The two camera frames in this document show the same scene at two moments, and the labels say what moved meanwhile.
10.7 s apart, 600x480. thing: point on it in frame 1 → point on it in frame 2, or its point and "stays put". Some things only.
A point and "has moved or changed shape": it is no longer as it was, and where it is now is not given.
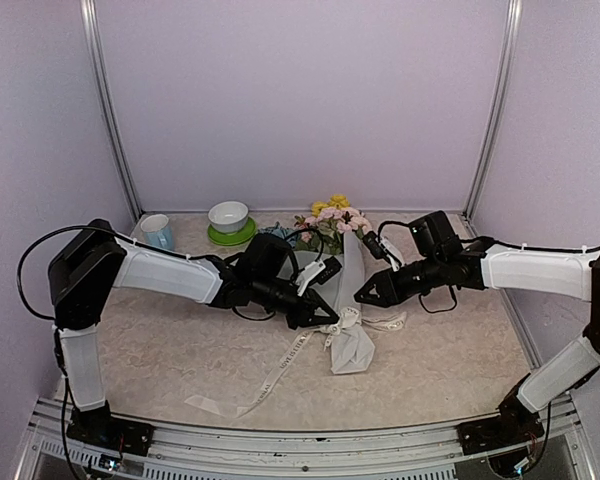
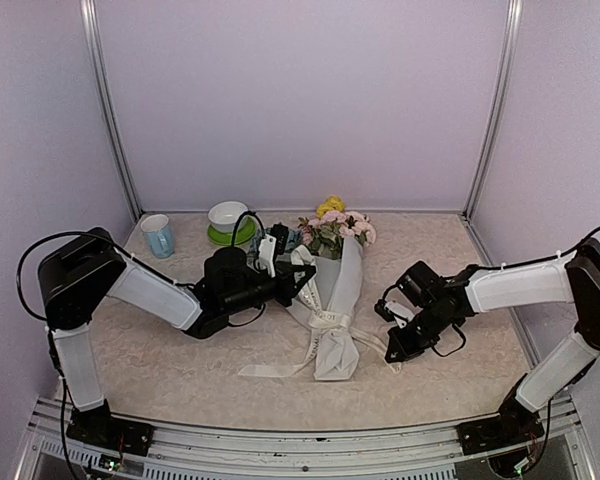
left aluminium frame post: x=88 y=9 stays put
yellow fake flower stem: x=339 y=201 has moved or changed shape
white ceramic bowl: x=228 y=216 stays put
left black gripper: x=301 y=317 → x=289 y=285
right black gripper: x=387 y=288 → x=405 y=349
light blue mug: x=158 y=231 stays put
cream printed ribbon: x=346 y=318 → x=302 y=258
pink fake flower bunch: x=327 y=228 has moved or changed shape
